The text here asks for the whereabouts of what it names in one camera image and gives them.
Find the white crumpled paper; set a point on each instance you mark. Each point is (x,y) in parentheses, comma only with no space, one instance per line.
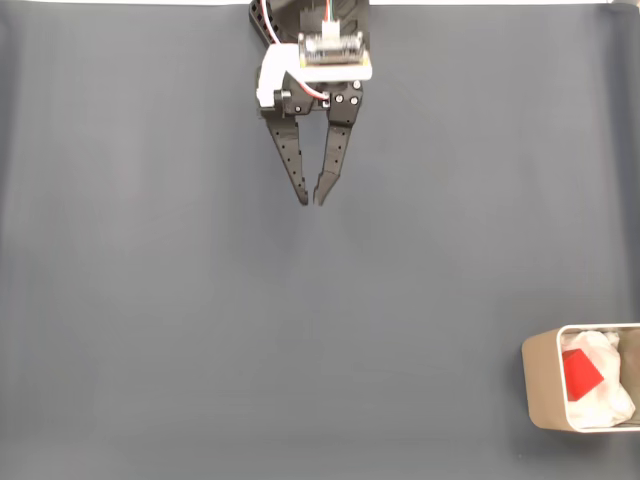
(612,400)

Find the white camera board with mount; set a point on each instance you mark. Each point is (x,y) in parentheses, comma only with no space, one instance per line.
(330,55)

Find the red cube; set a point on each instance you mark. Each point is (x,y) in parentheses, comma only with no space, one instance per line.
(580,375)

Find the beige metal box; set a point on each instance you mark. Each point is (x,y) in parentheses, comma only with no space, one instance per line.
(542,385)

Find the dark blue-grey table mat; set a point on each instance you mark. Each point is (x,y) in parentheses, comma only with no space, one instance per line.
(300,300)

